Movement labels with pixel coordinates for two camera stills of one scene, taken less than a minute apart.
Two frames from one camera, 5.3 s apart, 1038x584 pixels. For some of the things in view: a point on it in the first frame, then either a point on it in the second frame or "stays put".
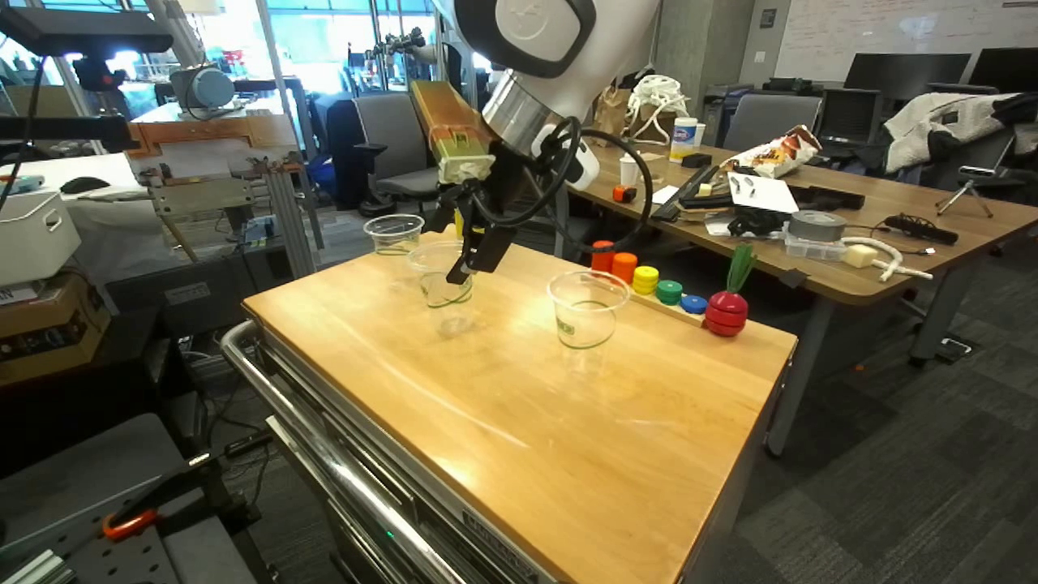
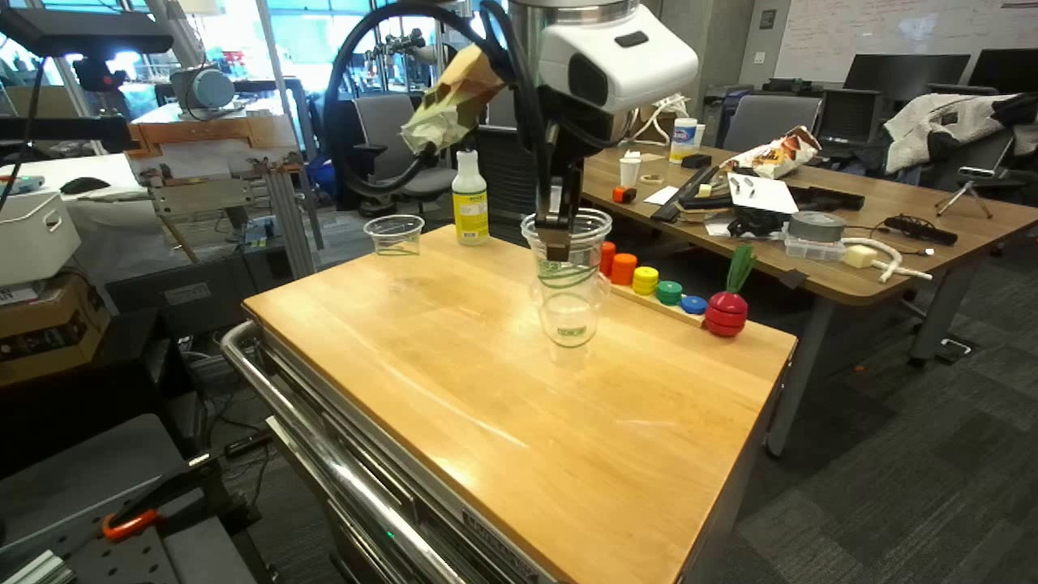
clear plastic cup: [394, 235] stays put
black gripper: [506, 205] -> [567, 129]
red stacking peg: [602, 253] stays put
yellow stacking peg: [645, 280] stays put
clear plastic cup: [433, 253] -> [566, 244]
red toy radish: [729, 311] stays put
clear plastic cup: [444, 293] -> [566, 265]
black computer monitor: [848, 119] stays put
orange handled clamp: [133, 525] stays put
